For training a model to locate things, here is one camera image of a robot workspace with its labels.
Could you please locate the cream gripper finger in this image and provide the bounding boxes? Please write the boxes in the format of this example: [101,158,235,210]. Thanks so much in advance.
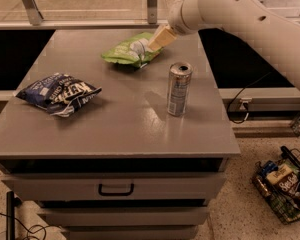
[148,24,177,51]

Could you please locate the green rice chip bag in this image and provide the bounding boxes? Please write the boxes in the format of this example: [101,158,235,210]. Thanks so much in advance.
[101,32,162,69]

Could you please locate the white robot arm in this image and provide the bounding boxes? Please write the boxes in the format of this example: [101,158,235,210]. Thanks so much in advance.
[148,0,300,91]

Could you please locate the blue chip bag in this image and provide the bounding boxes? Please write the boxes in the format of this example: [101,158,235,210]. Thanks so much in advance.
[14,73,102,117]

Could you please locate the brown snack bag in basket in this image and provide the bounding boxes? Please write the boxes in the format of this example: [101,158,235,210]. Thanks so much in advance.
[266,164,300,200]

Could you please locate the silver drink can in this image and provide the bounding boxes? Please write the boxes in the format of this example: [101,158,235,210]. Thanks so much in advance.
[167,62,193,116]

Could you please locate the grey drawer cabinet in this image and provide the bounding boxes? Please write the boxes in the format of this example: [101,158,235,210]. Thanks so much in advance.
[0,29,239,240]

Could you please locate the black cable at wall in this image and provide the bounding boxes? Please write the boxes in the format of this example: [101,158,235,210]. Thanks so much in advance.
[226,71,273,125]

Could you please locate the metal railing frame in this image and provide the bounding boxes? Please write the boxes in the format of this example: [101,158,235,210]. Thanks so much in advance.
[0,0,300,30]

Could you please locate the black drawer handle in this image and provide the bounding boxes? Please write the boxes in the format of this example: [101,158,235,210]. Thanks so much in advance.
[98,183,135,197]

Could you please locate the black wire basket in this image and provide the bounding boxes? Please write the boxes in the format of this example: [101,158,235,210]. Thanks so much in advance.
[251,146,300,224]

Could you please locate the black stand post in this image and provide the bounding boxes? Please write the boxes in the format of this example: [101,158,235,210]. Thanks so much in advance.
[6,191,15,240]

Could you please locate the black floor cable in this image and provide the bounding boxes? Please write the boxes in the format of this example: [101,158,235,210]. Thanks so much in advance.
[0,208,63,240]

